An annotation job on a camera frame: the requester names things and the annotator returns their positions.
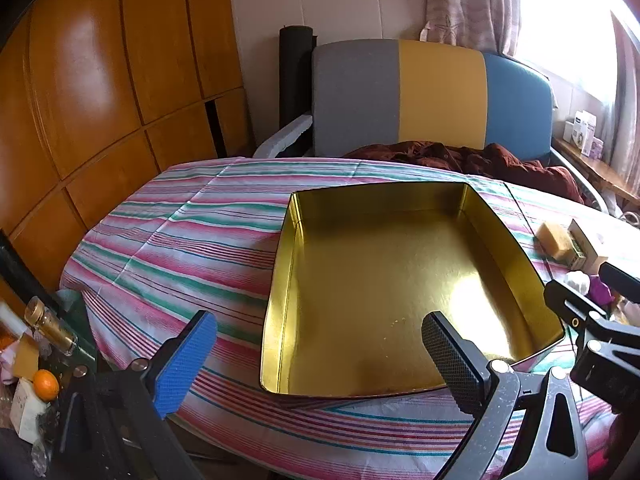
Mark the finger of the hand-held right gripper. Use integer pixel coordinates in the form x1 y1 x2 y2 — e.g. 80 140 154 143
599 261 640 304
544 280 610 329

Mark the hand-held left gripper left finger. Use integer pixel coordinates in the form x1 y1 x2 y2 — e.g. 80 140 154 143
52 310 218 480

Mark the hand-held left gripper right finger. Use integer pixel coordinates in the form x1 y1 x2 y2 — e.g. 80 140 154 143
421 311 588 480

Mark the purple snack packet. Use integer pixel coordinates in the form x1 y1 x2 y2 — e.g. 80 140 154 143
587 275 613 306

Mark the yellow sponge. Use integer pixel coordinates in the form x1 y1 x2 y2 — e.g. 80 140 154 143
534 221 576 261

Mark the golden tin box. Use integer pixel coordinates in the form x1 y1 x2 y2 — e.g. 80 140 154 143
259 182 567 401

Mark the beige cardboard box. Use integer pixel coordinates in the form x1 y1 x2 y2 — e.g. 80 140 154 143
567 218 608 272

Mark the wooden shelf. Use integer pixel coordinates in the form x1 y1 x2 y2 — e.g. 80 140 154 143
552 135 640 208

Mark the striped pink green cloth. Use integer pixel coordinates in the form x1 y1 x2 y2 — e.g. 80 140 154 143
60 156 640 480

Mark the glass bottle with gold cap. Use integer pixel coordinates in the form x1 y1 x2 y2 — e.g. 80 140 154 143
25 296 78 353

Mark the orange fruit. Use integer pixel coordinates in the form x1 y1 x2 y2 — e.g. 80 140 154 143
32 369 60 402

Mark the brown red jacket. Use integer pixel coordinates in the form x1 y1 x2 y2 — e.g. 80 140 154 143
342 141 586 203

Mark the large white box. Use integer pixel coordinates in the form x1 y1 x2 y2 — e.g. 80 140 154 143
574 111 598 156

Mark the white carton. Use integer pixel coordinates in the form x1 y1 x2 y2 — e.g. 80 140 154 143
10 377 48 443

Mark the pink patterned curtain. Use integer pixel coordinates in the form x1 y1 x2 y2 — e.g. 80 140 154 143
420 0 523 56
597 10 640 171

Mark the black pole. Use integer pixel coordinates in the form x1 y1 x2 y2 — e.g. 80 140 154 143
0 230 36 306

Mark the window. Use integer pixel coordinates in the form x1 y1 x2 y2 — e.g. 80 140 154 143
515 0 640 106

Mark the grey yellow blue chair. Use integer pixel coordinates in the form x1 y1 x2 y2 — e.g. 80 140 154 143
252 40 601 206

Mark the wooden wardrobe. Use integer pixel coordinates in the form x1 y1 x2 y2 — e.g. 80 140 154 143
0 0 256 311

